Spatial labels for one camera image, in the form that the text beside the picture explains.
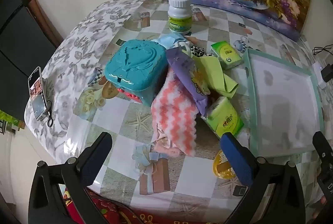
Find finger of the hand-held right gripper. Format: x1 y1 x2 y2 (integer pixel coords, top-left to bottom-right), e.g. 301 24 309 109
313 131 333 178

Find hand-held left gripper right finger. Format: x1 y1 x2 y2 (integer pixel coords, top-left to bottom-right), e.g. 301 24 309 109
221 132 305 224

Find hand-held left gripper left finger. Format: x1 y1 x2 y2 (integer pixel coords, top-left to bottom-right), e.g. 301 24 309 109
28 132 113 224

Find green tissue packet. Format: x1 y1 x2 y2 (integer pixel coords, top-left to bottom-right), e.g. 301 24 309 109
205 96 245 139
210 41 245 70

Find white tray with teal rim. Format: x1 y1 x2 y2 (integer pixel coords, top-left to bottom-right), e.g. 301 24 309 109
243 48 324 157

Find pink white striped towel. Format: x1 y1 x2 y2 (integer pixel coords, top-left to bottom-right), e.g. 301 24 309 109
151 68 201 157

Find green cloth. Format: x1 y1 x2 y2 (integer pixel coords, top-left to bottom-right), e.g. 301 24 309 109
194 55 238 100

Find purple packet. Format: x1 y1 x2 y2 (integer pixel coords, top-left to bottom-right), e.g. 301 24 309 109
166 48 211 118

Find leopard print scrunchie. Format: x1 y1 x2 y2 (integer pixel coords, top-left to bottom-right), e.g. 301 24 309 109
186 43 209 58

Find blue face mask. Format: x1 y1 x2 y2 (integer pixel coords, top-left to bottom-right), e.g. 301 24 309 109
153 34 186 49

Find red patterned cloth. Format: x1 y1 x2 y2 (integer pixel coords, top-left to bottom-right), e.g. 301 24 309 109
62 188 235 224

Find black charger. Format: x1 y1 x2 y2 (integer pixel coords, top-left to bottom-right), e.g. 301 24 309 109
321 64 333 83

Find white adapter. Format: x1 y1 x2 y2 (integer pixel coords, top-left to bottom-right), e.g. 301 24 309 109
313 63 327 89

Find smartphone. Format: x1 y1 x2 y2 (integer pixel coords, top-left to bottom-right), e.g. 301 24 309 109
28 66 48 120

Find green packets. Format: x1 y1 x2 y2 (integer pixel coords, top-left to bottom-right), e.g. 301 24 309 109
0 110 25 133

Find teal plastic toy box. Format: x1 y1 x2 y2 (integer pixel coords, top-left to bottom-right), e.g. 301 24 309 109
104 39 168 107

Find grey floral cloth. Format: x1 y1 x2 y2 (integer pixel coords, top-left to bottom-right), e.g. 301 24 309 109
24 0 151 162

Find dark door panel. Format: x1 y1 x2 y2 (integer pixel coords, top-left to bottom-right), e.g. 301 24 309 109
0 0 63 123

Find white pill bottle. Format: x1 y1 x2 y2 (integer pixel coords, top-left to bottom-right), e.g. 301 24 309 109
168 0 193 35

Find black key ring strap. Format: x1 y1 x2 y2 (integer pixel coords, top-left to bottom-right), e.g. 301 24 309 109
45 100 54 128

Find black charger cable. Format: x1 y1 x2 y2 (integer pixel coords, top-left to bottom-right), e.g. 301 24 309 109
312 44 333 56

